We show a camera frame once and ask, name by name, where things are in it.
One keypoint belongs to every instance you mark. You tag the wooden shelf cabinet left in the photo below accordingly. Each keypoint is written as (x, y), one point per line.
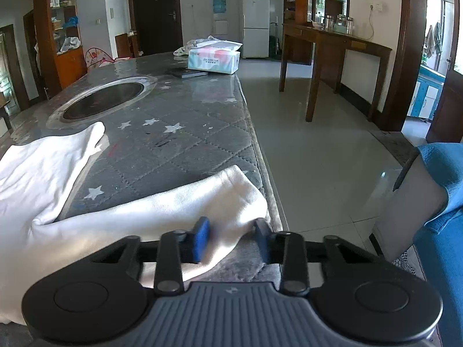
(60, 51)

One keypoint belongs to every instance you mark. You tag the dark wooden door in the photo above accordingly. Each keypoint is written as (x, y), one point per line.
(158, 25)

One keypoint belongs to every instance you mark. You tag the polka dot play tent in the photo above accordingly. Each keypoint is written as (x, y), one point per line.
(96, 57)

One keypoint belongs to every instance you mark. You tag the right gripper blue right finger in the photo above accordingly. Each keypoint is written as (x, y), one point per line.
(288, 250)

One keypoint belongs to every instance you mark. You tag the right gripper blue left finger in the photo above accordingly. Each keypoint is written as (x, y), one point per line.
(174, 249)

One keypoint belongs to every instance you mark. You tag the white cream garment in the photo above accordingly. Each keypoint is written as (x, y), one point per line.
(36, 180)

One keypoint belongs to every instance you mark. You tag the white refrigerator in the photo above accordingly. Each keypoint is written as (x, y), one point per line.
(255, 28)

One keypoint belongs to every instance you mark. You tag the tissue box pastel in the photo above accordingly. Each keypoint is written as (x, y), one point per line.
(219, 57)

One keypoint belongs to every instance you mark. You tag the blue cloth chair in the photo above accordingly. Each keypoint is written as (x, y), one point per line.
(420, 230)

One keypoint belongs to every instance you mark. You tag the floral crumpled cloth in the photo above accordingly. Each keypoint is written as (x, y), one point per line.
(194, 43)

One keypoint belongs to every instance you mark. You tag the wooden side table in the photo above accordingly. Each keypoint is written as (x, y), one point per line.
(330, 50)

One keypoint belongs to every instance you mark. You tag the grey star quilted table cover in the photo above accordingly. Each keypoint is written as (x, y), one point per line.
(182, 132)

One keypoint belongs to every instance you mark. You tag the round black induction cooktop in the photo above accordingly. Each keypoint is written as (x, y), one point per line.
(101, 100)

